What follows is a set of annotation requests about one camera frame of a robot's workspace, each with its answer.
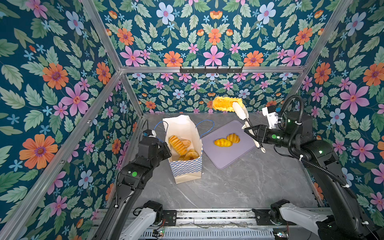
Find striped fake bread roll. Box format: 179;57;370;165
227;133;240;144

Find blue checkered paper bag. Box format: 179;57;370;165
155;115;215;184

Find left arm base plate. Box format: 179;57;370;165
163;210;178;227

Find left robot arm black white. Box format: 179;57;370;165
93;137;172;240

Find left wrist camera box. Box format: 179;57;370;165
143;129;157;138

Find white perforated cable duct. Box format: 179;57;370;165
139;229;275;240

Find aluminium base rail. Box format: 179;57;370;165
101;208;343;232

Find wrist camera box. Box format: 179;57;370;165
262;106;281;129
143;129;157;138

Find golden braided bread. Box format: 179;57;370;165
184;149;200;161

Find long striped bread loaf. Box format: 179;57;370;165
169;136;188;156

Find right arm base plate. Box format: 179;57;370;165
252;208;296;227

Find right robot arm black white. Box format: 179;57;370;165
238;112;384;240

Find crusty bread slice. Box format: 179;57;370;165
212;96;244;112

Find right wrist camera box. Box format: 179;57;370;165
262;106;281;129

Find round golden bread roll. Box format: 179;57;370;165
181;140;192;148

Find yellow small bread roll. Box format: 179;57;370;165
214;138;233;148

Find lilac plastic tray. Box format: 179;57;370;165
202;120;255;170

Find black hook rail on wall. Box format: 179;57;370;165
179;66;243;75

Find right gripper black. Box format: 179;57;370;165
244;124;300;152

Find metal tongs with white tips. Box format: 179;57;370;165
232;99;266;153

